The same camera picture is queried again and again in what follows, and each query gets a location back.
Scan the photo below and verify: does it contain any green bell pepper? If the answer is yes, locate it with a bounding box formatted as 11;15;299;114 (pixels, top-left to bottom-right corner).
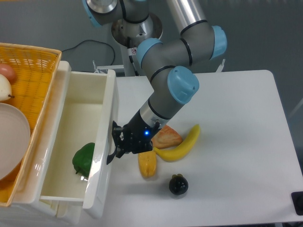
72;142;95;178

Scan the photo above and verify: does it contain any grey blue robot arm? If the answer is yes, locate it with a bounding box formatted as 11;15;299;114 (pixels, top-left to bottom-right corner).
83;0;227;162

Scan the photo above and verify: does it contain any dark purple mangosteen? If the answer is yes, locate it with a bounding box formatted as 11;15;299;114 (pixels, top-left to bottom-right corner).
169;174;188;196

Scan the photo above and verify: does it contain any red apple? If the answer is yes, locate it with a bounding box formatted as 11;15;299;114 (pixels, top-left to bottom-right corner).
0;63;17;84

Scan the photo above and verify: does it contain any black object at table edge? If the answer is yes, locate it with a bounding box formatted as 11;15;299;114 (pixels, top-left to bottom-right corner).
291;191;303;216

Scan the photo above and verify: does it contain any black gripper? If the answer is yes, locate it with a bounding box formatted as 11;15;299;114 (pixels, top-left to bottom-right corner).
112;112;160;158

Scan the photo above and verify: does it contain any brown pastry bread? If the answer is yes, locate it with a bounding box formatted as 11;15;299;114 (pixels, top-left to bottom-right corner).
151;125;183;149

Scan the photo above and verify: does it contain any yellow banana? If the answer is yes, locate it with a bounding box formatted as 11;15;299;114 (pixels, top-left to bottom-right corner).
153;124;200;162

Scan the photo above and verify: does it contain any yellow bell pepper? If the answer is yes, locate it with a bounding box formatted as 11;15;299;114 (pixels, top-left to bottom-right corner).
138;150;157;178

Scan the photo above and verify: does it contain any white pear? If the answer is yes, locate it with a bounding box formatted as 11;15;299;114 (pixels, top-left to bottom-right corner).
0;74;15;102

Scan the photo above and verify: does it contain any beige plate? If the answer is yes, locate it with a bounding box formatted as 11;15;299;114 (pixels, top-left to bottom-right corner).
0;103;30;179

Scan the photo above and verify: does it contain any orange woven basket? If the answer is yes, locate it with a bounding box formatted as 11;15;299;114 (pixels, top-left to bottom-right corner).
0;43;62;207

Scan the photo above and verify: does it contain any black cable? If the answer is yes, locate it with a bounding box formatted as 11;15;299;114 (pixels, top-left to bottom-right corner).
62;39;116;66

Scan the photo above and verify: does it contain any white drawer cabinet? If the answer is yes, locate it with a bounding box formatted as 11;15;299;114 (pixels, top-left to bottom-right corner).
0;61;71;227

